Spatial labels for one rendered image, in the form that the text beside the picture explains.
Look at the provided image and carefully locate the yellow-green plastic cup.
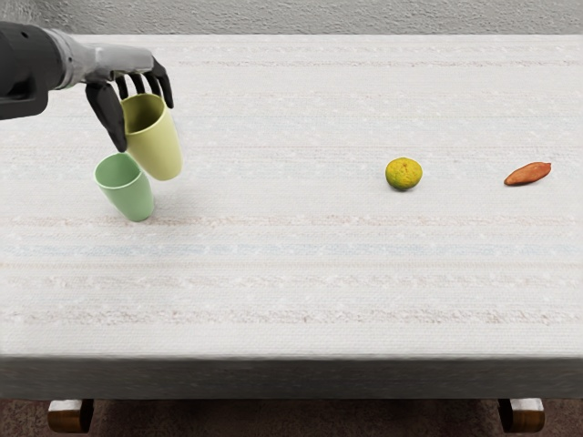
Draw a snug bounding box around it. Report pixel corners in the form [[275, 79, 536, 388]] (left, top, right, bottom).
[[119, 92, 185, 182]]

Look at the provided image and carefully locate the orange sweet potato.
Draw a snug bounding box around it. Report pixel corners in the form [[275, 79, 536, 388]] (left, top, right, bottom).
[[503, 161, 553, 187]]

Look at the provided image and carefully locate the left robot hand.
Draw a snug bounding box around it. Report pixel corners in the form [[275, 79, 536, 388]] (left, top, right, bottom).
[[44, 27, 175, 154]]

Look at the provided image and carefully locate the light green plastic cup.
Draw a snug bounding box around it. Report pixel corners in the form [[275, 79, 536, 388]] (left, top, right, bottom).
[[93, 152, 156, 223]]

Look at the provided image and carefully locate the yellow-green citrus fruit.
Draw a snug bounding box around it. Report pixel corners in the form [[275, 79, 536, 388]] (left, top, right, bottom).
[[384, 157, 424, 191]]

